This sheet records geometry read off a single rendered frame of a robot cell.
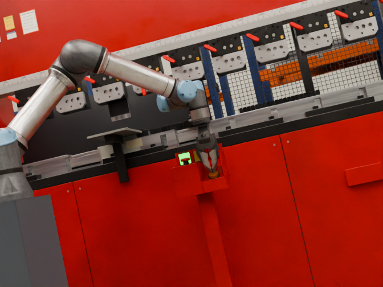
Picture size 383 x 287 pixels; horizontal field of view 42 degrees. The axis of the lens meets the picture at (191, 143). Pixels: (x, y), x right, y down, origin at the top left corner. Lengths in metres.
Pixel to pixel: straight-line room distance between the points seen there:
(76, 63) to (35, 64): 0.90
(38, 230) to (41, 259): 0.09
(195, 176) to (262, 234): 0.48
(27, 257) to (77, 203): 0.89
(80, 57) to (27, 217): 0.56
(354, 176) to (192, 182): 0.71
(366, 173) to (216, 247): 0.71
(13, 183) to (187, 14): 1.25
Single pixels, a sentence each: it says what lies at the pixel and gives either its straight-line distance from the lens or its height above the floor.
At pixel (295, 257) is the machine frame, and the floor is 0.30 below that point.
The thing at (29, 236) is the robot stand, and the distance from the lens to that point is 1.57.
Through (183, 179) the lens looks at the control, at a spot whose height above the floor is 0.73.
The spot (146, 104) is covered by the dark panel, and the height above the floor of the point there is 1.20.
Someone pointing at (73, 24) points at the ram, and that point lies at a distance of 2.61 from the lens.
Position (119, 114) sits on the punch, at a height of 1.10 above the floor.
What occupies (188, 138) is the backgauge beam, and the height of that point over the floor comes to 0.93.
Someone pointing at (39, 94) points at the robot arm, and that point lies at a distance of 1.83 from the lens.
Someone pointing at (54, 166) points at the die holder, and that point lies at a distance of 2.57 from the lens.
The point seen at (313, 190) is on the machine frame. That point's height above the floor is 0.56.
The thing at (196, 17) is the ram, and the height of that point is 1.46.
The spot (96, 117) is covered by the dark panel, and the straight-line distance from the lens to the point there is 3.06.
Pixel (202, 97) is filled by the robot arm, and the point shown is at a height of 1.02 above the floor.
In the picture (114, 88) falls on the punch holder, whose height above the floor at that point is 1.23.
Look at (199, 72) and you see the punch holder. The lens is 2.38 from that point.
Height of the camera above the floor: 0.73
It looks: 4 degrees up
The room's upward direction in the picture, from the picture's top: 12 degrees counter-clockwise
